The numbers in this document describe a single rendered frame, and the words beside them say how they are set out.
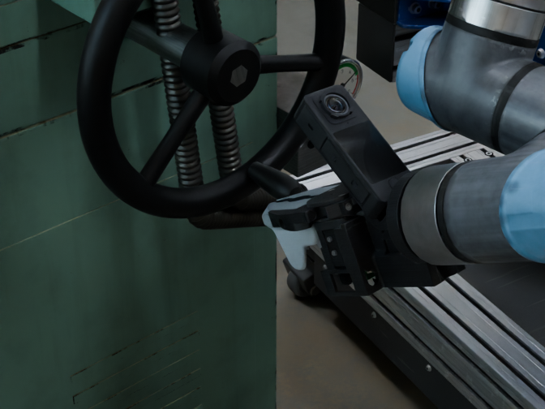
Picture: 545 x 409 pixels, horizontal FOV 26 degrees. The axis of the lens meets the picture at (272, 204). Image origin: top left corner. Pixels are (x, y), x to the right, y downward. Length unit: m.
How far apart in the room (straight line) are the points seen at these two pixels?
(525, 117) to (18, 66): 0.49
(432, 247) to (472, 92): 0.13
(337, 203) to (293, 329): 1.10
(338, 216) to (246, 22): 0.41
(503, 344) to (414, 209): 0.81
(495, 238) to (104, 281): 0.60
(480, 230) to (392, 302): 0.97
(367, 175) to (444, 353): 0.82
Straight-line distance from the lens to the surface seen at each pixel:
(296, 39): 2.99
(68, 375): 1.35
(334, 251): 0.96
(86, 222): 1.25
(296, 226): 0.96
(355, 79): 1.35
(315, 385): 1.91
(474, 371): 1.66
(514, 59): 0.93
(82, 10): 1.06
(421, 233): 0.86
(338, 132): 0.93
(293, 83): 1.42
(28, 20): 1.12
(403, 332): 1.78
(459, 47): 0.93
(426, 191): 0.86
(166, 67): 1.08
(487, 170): 0.82
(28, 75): 1.14
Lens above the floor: 1.27
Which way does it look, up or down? 33 degrees down
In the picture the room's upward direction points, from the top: straight up
